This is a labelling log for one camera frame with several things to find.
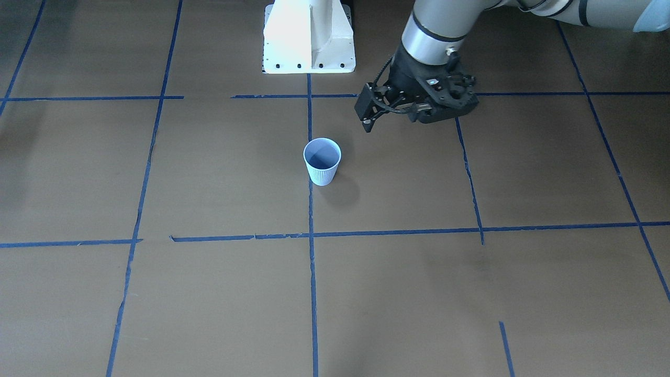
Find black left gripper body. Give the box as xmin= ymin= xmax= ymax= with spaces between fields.
xmin=354 ymin=45 xmax=479 ymax=132

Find blue ribbed plastic cup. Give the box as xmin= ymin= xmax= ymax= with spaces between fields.
xmin=303 ymin=138 xmax=342 ymax=186

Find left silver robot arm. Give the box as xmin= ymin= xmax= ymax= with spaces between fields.
xmin=354 ymin=1 xmax=669 ymax=132

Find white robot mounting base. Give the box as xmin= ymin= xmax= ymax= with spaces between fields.
xmin=262 ymin=1 xmax=356 ymax=74

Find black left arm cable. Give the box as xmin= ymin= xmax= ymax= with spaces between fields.
xmin=366 ymin=55 xmax=419 ymax=116

